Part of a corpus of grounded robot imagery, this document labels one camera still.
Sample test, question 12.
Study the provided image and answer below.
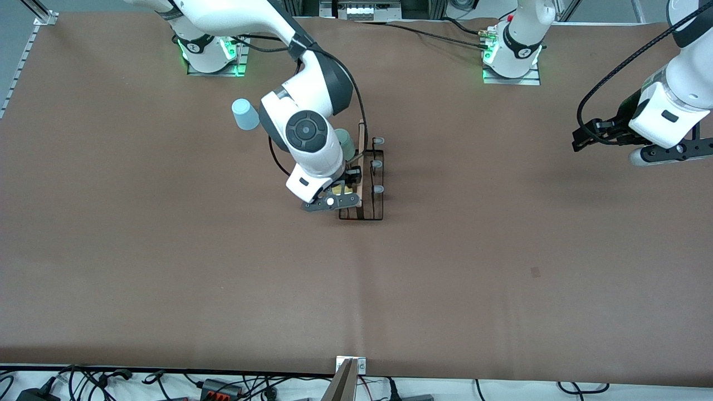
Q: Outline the sage green plastic cup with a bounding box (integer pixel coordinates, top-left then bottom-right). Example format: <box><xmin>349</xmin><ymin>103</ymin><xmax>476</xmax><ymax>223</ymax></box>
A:
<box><xmin>335</xmin><ymin>128</ymin><xmax>356</xmax><ymax>162</ymax></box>

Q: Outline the black wire cup holder rack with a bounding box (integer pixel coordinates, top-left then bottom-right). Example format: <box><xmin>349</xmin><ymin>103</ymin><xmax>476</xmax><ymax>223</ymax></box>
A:
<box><xmin>339</xmin><ymin>121</ymin><xmax>385</xmax><ymax>221</ymax></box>

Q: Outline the light blue plastic cup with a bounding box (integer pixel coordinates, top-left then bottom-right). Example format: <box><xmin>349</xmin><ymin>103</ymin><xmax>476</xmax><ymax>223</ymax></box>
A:
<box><xmin>232</xmin><ymin>99</ymin><xmax>261</xmax><ymax>131</ymax></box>

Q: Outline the brown table cover sheet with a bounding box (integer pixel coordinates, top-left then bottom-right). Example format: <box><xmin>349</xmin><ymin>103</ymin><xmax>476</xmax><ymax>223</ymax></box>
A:
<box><xmin>0</xmin><ymin>12</ymin><xmax>713</xmax><ymax>388</ymax></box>

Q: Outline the black orange connector box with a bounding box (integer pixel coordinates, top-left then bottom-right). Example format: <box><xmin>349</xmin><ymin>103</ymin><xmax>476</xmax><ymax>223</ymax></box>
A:
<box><xmin>201</xmin><ymin>379</ymin><xmax>244</xmax><ymax>399</ymax></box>

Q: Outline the black power adapter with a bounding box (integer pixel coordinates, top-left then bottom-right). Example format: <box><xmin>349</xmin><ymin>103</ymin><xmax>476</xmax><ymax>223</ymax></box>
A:
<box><xmin>16</xmin><ymin>388</ymin><xmax>61</xmax><ymax>401</ymax></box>

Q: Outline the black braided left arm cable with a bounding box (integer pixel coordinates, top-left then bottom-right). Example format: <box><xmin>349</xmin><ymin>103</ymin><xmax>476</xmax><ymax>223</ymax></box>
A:
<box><xmin>577</xmin><ymin>14</ymin><xmax>713</xmax><ymax>146</ymax></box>

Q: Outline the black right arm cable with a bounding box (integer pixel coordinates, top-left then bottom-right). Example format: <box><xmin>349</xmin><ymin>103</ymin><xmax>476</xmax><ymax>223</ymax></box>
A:
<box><xmin>237</xmin><ymin>35</ymin><xmax>368</xmax><ymax>176</ymax></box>

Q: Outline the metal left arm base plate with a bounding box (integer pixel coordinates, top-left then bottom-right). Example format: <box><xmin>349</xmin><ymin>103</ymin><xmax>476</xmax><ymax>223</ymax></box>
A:
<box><xmin>482</xmin><ymin>53</ymin><xmax>541</xmax><ymax>86</ymax></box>

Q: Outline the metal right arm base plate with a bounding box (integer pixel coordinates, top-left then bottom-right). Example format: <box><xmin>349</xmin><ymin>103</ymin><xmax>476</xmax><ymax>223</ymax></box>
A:
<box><xmin>187</xmin><ymin>14</ymin><xmax>247</xmax><ymax>77</ymax></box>

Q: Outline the black base power cable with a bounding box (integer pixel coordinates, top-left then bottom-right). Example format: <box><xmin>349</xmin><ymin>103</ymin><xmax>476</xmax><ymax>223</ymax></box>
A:
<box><xmin>384</xmin><ymin>17</ymin><xmax>494</xmax><ymax>52</ymax></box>

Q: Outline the grey camera stand beam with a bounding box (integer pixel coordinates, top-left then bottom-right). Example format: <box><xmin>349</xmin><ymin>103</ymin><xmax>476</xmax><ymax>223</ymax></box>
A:
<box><xmin>321</xmin><ymin>358</ymin><xmax>357</xmax><ymax>401</ymax></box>

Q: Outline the black cable loop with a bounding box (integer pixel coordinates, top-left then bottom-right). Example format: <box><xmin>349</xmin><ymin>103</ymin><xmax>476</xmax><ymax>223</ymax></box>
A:
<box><xmin>557</xmin><ymin>382</ymin><xmax>611</xmax><ymax>395</ymax></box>

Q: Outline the black plug cable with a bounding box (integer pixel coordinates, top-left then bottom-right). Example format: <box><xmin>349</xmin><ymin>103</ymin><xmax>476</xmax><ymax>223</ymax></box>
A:
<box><xmin>56</xmin><ymin>365</ymin><xmax>134</xmax><ymax>401</ymax></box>

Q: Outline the perforated metal edge rail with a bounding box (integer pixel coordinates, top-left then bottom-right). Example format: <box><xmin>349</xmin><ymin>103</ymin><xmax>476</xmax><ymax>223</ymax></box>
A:
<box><xmin>0</xmin><ymin>25</ymin><xmax>42</xmax><ymax>120</ymax></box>

